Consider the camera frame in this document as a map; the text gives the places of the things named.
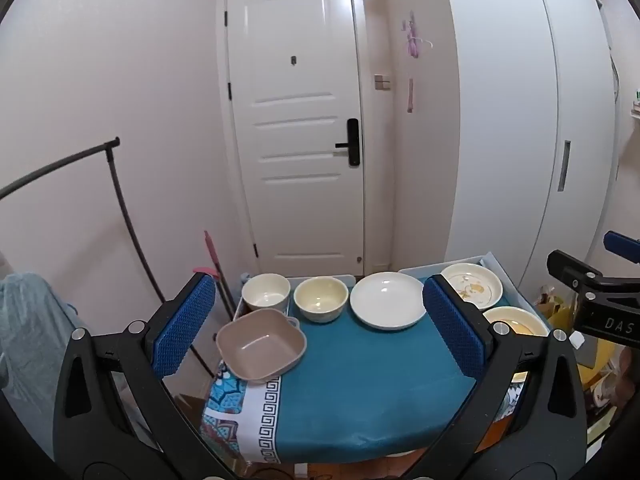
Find black door handle lock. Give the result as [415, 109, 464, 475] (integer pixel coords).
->
[335, 118, 361, 167]

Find white round bowl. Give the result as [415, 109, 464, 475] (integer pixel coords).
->
[241, 273, 292, 313]

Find plain white plate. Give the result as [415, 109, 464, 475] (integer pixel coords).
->
[350, 271, 428, 331]

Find cream plate with yellow centre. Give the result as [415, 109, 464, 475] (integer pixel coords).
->
[482, 306, 549, 385]

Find pink mop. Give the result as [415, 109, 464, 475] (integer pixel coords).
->
[192, 231, 238, 311]

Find grey wardrobe handle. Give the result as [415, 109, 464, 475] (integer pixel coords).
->
[557, 140, 572, 192]

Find white wardrobe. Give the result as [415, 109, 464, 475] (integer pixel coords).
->
[440, 0, 621, 291]

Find pink square bowl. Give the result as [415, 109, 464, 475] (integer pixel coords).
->
[216, 308, 307, 380]

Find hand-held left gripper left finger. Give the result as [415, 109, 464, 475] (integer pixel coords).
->
[52, 271, 236, 480]

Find black clothes rack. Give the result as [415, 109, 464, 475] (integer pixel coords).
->
[0, 136, 216, 381]

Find cardboard box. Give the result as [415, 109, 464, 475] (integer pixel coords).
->
[172, 392, 211, 422]

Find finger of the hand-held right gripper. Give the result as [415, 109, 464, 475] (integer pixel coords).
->
[602, 231, 640, 262]
[546, 249, 603, 291]

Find blue-grey hanging cloth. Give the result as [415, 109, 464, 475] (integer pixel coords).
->
[0, 272, 81, 441]

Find white plate with yellow print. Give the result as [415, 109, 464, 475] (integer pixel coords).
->
[440, 262, 503, 310]

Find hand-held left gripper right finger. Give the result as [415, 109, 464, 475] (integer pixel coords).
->
[422, 274, 588, 480]

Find yellow plastic bag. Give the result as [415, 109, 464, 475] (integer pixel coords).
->
[547, 292, 578, 333]

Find purple wall decoration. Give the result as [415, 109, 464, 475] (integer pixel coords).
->
[401, 9, 433, 61]

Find teal patterned tablecloth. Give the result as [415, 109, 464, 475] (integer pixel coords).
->
[200, 272, 526, 463]

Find white plastic tray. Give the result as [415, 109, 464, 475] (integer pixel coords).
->
[398, 251, 551, 333]
[232, 272, 357, 323]

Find white panel door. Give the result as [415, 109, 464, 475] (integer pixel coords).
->
[222, 0, 368, 278]

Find cream round bowl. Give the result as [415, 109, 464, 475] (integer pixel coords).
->
[293, 276, 349, 323]

